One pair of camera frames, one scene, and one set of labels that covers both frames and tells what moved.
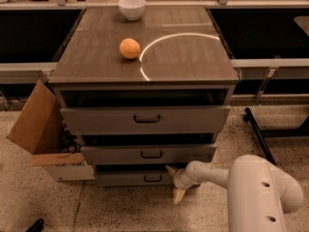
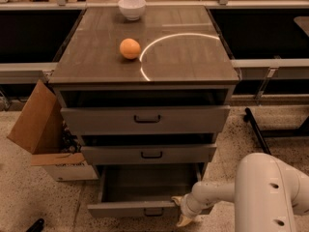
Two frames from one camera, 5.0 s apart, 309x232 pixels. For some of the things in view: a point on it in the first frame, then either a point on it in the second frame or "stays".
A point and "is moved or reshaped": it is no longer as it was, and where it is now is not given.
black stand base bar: x=250 y=117 stays
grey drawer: x=138 y=154 stays
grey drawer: x=133 y=179 is moved or reshaped
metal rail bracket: x=271 y=72 stays
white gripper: x=179 y=180 → x=187 y=206
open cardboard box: x=42 y=130 stays
